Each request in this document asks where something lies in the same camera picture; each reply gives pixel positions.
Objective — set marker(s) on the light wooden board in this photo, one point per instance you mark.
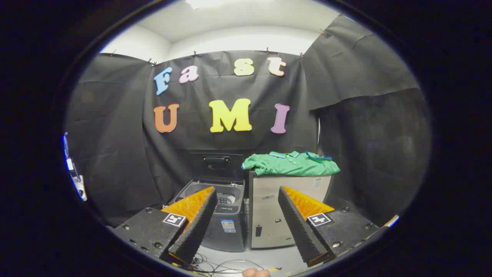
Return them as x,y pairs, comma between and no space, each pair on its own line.
392,221

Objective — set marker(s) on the grey washing machine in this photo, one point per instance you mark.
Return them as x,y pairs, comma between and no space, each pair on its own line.
230,234

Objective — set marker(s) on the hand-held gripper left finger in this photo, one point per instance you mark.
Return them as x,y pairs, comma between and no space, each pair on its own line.
198,223

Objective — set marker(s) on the black backdrop cloth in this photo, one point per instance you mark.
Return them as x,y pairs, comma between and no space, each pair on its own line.
115,134

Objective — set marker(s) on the green polo shirt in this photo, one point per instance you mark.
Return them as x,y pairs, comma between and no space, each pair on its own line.
292,164

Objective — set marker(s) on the white and blue equipment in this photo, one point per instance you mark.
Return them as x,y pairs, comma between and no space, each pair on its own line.
73,169

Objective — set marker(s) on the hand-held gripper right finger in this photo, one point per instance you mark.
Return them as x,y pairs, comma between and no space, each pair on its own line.
298,223

